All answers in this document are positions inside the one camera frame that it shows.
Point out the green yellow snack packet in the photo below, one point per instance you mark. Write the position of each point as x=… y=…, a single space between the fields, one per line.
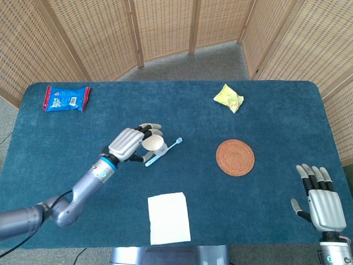
x=229 y=98

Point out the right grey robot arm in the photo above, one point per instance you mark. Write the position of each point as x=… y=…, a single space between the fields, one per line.
x=333 y=254

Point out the light blue toothbrush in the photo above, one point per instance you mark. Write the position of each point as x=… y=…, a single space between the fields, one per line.
x=151 y=161

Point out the woven wooden folding screen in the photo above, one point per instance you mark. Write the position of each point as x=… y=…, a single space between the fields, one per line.
x=96 y=33

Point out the white paper napkin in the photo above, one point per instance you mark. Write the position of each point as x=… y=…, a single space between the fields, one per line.
x=169 y=218

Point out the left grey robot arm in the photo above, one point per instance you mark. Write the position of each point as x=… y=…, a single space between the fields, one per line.
x=82 y=190

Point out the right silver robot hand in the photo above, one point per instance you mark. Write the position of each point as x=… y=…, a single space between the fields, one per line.
x=326 y=209

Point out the woven rattan coaster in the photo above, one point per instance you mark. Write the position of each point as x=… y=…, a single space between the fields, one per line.
x=235 y=157

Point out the white paper cup blue flower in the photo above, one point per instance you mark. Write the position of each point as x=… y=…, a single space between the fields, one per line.
x=153 y=144

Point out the blue red snack packet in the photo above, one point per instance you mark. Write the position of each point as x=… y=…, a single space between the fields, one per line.
x=64 y=99

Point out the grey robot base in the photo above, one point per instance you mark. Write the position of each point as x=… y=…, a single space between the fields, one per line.
x=171 y=256

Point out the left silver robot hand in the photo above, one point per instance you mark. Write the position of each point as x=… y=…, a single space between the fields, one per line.
x=124 y=142

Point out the dark blue table cloth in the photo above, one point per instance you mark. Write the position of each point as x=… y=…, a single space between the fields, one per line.
x=248 y=124

